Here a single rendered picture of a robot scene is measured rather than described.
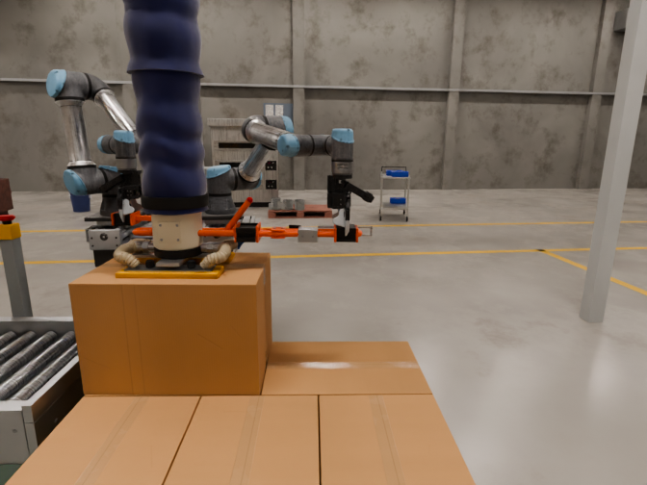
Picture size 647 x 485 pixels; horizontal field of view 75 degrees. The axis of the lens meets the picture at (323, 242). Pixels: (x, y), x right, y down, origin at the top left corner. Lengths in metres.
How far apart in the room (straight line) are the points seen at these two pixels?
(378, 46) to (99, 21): 7.16
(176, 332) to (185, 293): 0.14
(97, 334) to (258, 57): 11.17
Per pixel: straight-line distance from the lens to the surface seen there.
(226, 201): 2.14
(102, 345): 1.62
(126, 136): 1.88
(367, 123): 12.49
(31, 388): 1.87
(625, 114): 3.79
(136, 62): 1.52
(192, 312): 1.46
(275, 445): 1.35
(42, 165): 13.60
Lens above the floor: 1.40
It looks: 14 degrees down
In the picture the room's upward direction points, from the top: 1 degrees clockwise
